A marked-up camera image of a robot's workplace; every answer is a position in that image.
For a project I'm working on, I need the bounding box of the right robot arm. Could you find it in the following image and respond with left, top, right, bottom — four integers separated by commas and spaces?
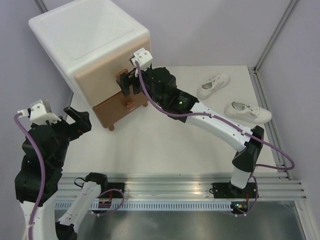
116, 67, 265, 198

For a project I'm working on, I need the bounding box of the purple cable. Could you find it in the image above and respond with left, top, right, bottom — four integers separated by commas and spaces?
14, 112, 46, 240
136, 62, 296, 172

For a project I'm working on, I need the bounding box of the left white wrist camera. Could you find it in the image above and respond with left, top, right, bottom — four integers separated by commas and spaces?
17, 99, 62, 126

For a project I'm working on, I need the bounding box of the white sneaker far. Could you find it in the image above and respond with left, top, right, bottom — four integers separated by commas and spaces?
196, 73, 230, 100

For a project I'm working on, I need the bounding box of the white sneaker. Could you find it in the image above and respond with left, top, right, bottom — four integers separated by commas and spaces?
196, 73, 230, 100
224, 101, 272, 124

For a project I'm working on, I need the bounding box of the white plastic shoe cabinet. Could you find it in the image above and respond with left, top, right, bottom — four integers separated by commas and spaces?
28, 0, 150, 105

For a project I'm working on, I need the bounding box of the aluminium frame post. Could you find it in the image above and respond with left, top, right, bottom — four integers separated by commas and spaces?
252, 0, 300, 73
33, 0, 53, 14

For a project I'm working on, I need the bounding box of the beige drawer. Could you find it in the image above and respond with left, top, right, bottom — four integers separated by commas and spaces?
74, 36, 151, 108

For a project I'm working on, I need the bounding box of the right aluminium frame post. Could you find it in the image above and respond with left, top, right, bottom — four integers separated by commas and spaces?
252, 0, 300, 73

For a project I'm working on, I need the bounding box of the white slotted cable duct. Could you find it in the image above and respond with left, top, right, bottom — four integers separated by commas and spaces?
53, 201, 250, 211

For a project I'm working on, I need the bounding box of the left aluminium frame post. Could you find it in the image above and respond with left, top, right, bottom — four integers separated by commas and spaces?
33, 0, 53, 14

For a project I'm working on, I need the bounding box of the brown drawer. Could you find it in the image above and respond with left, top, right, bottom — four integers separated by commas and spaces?
93, 91, 148, 131

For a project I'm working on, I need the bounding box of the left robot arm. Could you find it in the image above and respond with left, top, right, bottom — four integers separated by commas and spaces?
14, 103, 109, 240

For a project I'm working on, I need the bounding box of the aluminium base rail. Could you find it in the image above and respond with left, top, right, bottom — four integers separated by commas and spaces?
53, 172, 307, 202

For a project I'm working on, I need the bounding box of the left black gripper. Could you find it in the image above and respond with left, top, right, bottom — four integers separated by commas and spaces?
43, 105, 92, 167

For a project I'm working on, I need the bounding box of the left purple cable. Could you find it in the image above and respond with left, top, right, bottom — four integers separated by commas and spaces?
14, 112, 46, 240

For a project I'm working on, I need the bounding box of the white sneaker near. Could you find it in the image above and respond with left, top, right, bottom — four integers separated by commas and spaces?
224, 101, 272, 124

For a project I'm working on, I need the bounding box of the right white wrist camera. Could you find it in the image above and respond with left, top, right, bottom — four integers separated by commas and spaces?
129, 47, 153, 77

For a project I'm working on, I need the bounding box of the brown bear knob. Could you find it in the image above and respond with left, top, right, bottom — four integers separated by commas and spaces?
126, 101, 136, 112
116, 68, 128, 82

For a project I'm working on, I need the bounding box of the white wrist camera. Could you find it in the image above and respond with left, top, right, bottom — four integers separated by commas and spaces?
17, 99, 62, 126
129, 47, 153, 77

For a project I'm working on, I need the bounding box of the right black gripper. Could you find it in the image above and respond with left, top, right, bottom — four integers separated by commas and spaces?
115, 64, 165, 108

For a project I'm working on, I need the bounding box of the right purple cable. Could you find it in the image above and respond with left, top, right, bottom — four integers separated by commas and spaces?
136, 62, 296, 172

